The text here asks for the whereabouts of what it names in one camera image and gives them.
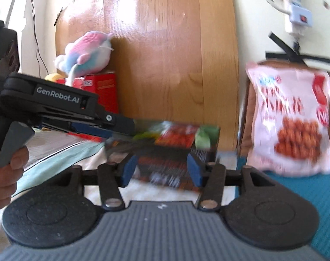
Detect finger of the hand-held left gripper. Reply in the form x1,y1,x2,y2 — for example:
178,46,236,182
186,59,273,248
97,109,135,136
41,122,114,140

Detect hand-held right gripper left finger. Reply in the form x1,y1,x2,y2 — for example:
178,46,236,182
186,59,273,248
60,154,137,210

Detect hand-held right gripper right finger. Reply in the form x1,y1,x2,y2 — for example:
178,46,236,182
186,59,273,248
187,154,267,211

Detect dark printed snack box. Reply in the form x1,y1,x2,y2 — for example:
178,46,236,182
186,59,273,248
105,120,220,195

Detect person's left hand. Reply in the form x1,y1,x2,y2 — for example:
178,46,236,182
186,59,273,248
0,146,30,211

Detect yellow round object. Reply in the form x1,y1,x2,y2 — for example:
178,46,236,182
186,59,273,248
45,73,68,82

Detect red gift bag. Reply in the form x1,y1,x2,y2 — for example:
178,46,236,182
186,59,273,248
56,71,119,142

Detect pale green checked quilt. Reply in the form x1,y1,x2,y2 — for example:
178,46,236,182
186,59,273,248
11,129,237,204

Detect pastel plush toy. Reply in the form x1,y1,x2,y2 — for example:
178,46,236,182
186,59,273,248
54,31,114,87

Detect wooden headboard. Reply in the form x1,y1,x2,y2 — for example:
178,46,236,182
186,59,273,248
55,0,240,153

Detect black tape strip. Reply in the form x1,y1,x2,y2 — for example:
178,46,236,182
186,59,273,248
54,8,64,27

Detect large pink snack bag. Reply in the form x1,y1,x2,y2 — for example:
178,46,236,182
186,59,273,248
246,61,330,176

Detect teal mat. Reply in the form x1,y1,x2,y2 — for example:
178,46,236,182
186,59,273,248
234,152,330,254

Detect crossed black tape strips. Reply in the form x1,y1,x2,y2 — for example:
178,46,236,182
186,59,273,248
265,32,330,66

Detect white power strip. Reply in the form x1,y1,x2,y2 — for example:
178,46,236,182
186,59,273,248
279,0,313,35

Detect thin black cable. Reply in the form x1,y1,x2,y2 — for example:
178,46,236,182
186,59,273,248
27,0,49,74

